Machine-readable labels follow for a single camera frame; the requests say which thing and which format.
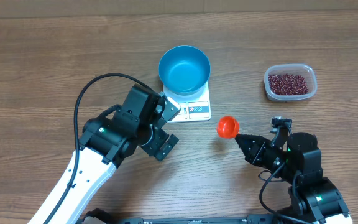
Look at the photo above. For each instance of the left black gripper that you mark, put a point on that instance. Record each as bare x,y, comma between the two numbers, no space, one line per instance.
153,148

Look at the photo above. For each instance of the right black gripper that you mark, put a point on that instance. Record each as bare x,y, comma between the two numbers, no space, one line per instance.
252,155

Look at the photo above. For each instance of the red adzuki beans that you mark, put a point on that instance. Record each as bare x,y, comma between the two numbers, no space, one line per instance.
287,84

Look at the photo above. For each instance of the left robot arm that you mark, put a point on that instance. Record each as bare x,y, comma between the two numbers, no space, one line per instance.
105,142

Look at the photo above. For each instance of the white digital kitchen scale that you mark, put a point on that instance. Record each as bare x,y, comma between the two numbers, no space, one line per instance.
195,107

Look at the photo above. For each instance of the clear plastic container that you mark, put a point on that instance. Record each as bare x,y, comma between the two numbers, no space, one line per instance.
297,69

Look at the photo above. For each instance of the blue metal bowl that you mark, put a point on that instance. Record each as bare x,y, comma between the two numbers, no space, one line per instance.
184,69

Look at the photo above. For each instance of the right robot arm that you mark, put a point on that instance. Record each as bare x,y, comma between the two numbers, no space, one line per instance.
314,198

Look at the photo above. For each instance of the red measuring scoop blue handle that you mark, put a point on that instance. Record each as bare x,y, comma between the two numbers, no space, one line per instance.
227,127

